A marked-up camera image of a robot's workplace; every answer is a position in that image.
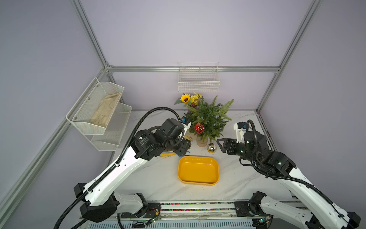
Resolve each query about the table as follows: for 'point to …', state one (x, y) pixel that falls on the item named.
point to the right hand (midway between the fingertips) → (222, 143)
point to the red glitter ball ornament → (199, 128)
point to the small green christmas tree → (207, 120)
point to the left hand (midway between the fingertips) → (182, 145)
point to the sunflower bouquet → (188, 100)
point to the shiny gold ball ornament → (211, 148)
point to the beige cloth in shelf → (103, 112)
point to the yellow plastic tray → (198, 171)
